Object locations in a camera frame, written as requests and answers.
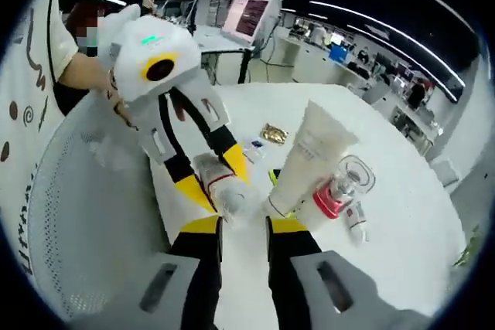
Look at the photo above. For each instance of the gold foil skincare sachet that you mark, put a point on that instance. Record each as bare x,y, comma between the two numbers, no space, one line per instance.
274,133

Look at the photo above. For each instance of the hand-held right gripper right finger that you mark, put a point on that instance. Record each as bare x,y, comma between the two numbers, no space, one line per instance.
294,276

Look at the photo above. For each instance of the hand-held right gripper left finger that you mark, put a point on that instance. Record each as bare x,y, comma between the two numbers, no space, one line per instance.
193,276

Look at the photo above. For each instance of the white monitor desk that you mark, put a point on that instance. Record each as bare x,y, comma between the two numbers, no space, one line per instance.
216,42

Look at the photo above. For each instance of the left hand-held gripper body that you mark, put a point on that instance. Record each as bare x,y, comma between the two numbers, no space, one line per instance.
127,71

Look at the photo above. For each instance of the white mesh office chair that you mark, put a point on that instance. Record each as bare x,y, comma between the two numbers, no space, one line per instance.
96,198

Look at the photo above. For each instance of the blue box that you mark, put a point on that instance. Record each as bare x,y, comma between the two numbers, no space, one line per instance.
338,53

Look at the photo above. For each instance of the person's left hand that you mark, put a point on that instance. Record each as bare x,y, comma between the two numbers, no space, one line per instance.
120,107

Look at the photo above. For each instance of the green black skincare packet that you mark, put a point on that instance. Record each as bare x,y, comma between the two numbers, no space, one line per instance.
275,176

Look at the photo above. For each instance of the clear skincare bottle red collar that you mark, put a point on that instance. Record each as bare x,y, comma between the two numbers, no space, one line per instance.
340,191

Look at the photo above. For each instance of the computer monitor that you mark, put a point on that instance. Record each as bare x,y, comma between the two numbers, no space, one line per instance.
247,17

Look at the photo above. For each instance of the potted green plant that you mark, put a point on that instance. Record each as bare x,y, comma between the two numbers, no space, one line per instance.
466,249

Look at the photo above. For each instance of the white skincare cream tube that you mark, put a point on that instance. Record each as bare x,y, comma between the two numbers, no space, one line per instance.
309,152

